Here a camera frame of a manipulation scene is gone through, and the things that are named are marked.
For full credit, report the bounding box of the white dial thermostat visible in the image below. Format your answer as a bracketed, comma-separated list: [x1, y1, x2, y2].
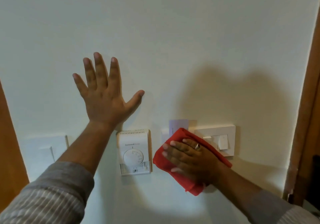
[116, 129, 152, 176]

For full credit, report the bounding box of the brown wooden door frame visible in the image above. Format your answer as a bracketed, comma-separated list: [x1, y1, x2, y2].
[282, 3, 320, 207]

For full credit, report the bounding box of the red cleaning cloth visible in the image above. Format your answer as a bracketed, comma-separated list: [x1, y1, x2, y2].
[153, 128, 233, 196]

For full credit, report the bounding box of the white key card holder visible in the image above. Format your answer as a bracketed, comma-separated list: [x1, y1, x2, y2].
[161, 129, 171, 144]

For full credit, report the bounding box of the white wall light switch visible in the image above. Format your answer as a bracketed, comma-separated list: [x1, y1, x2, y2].
[194, 124, 236, 157]

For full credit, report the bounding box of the brown wooden door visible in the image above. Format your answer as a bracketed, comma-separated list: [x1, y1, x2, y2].
[0, 80, 30, 213]

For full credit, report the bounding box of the person's right hand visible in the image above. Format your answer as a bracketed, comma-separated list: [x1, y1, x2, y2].
[162, 138, 225, 185]

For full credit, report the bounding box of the person's left hand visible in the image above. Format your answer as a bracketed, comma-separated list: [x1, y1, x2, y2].
[72, 52, 145, 132]

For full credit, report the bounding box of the white wall switch plate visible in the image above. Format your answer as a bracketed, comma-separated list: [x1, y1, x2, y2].
[21, 134, 69, 180]

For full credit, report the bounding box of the person's left forearm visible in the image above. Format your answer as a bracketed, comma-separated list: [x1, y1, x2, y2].
[0, 121, 118, 224]

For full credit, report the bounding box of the person's right forearm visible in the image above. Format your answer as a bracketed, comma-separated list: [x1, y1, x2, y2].
[209, 161, 320, 224]

